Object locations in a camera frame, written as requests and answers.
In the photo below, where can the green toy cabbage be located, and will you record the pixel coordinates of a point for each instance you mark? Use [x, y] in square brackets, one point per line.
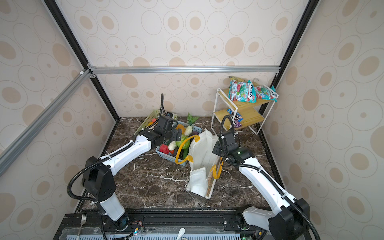
[184, 143]

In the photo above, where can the black vertical frame post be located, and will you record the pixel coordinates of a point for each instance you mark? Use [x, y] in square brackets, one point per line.
[62, 23]

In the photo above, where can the metal fork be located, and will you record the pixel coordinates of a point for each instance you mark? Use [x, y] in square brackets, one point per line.
[83, 221]

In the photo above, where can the black right frame post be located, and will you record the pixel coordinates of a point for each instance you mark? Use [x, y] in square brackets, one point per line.
[290, 22]

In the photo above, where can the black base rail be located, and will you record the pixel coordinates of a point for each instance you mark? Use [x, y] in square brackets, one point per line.
[159, 224]

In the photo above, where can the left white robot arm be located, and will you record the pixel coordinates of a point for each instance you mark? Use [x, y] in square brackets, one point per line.
[98, 174]

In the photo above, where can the colorful candy bag right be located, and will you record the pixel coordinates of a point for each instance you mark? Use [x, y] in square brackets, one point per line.
[264, 93]

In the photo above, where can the blue perforated plastic basket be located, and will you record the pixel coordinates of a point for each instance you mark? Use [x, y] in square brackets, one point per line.
[179, 156]

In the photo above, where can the white toy radish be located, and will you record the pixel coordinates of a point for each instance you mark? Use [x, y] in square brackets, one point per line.
[191, 120]

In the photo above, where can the silver diagonal aluminium bar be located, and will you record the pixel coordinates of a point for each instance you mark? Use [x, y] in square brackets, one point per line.
[27, 136]

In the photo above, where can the white toy daikon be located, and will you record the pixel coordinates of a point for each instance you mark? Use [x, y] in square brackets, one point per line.
[172, 146]

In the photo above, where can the dark candy packet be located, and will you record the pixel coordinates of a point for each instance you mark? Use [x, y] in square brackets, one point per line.
[237, 118]

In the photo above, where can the colorful candy bag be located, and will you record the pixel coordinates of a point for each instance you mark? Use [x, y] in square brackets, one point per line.
[264, 93]
[242, 91]

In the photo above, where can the colorful candy bag left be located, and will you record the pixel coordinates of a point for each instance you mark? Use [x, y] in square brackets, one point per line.
[242, 91]

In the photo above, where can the silver horizontal aluminium bar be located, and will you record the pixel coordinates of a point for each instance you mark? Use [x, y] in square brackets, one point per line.
[178, 70]

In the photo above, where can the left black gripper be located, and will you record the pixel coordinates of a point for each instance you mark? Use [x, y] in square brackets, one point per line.
[174, 137]

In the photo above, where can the white grocery bag yellow handles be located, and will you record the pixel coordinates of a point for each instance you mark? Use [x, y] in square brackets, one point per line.
[205, 166]

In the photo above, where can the green perforated plastic basket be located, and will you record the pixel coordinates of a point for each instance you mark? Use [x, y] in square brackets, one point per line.
[151, 121]

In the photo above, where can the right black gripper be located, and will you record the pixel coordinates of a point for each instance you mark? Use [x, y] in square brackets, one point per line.
[216, 148]

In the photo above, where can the white wire wooden shelf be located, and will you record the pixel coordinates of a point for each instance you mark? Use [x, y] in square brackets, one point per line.
[250, 112]

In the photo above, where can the white spoon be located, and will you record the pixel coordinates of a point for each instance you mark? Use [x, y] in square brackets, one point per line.
[180, 233]

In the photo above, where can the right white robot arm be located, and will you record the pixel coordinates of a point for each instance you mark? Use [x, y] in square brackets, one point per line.
[288, 217]

